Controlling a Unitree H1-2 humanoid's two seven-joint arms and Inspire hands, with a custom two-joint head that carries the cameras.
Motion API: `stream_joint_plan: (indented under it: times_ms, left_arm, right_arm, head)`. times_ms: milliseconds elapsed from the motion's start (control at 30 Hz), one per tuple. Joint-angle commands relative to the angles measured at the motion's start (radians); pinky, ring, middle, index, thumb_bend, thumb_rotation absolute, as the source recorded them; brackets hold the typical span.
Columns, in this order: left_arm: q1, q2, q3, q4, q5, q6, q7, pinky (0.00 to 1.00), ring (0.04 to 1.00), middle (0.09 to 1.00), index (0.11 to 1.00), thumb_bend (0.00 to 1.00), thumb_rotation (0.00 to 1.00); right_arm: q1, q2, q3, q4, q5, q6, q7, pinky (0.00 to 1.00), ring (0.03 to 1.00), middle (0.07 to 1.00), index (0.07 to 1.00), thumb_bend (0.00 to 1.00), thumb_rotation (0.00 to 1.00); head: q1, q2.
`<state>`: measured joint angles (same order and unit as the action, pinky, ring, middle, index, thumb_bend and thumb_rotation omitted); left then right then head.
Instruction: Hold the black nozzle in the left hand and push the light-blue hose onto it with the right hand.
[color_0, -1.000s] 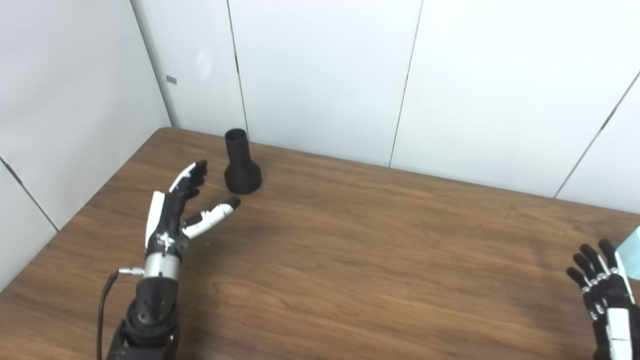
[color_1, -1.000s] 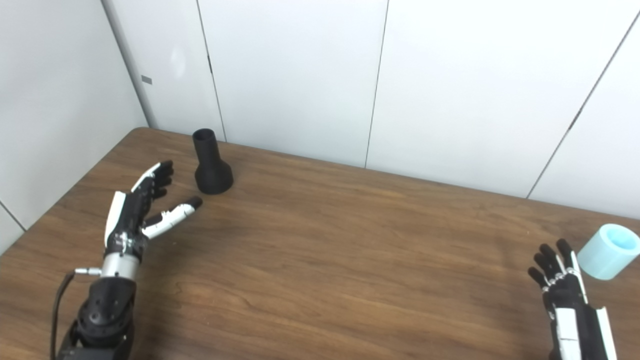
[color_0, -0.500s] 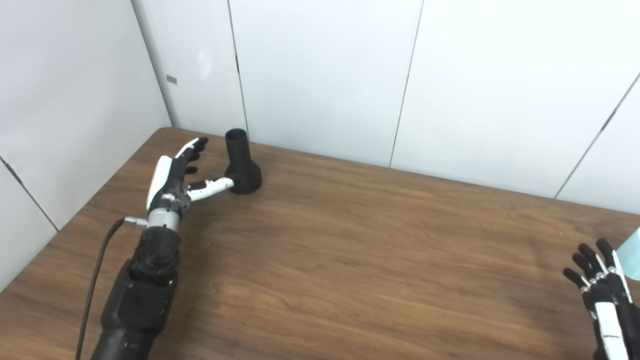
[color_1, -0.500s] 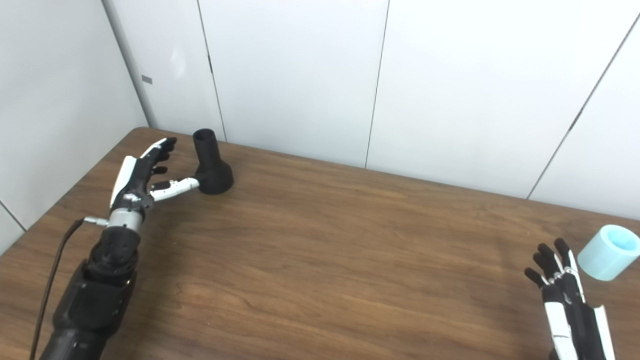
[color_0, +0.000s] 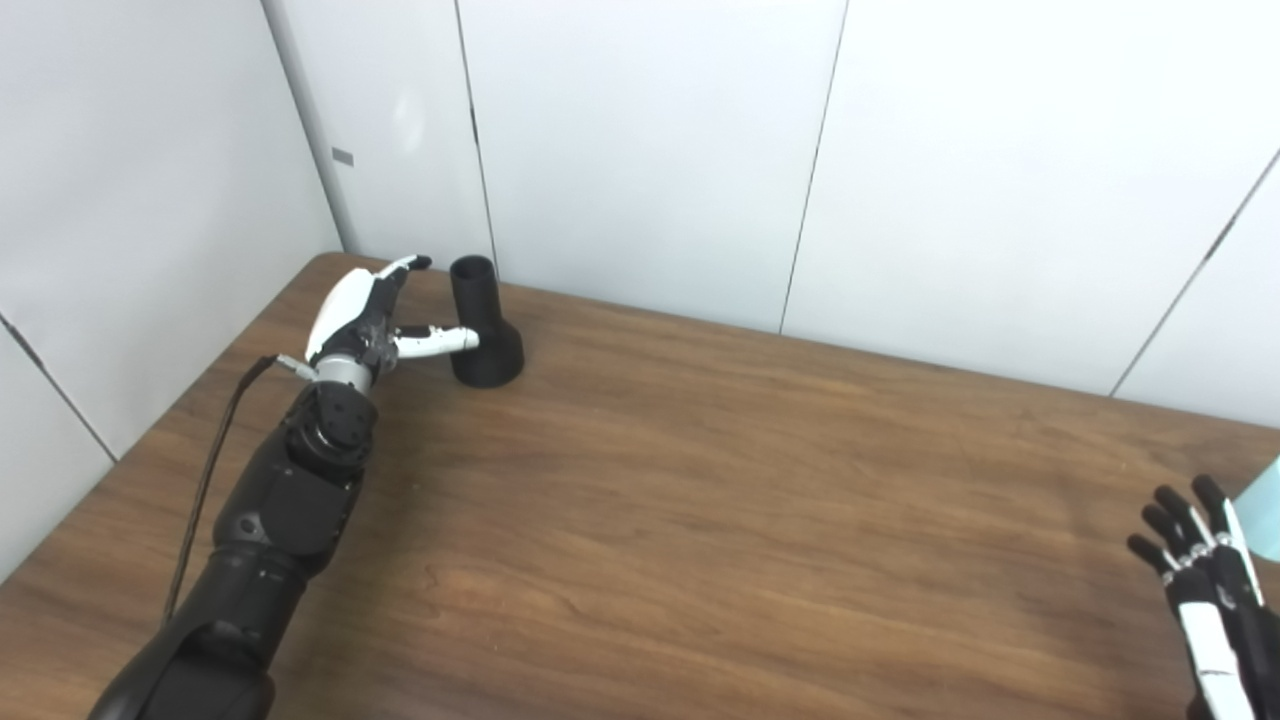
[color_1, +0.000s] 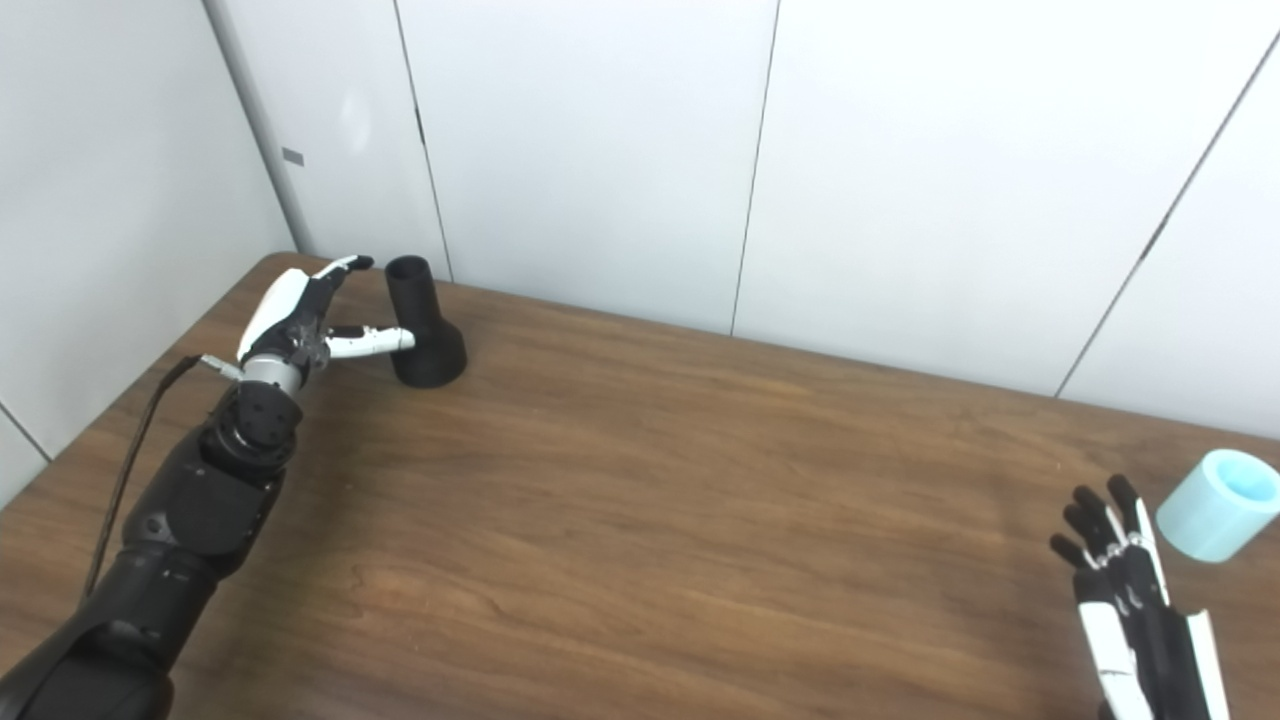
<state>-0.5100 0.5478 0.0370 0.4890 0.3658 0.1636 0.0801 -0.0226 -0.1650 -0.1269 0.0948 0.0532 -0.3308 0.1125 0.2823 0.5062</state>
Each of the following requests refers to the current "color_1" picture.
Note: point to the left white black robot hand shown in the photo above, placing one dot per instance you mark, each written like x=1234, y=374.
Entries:
x=280, y=315

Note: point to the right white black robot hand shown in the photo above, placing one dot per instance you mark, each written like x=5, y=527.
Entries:
x=1140, y=630

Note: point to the black funnel-shaped nozzle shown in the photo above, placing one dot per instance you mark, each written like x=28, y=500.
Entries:
x=430, y=350

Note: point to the grey wall corner post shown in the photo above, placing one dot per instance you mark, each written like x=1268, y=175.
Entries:
x=265, y=120

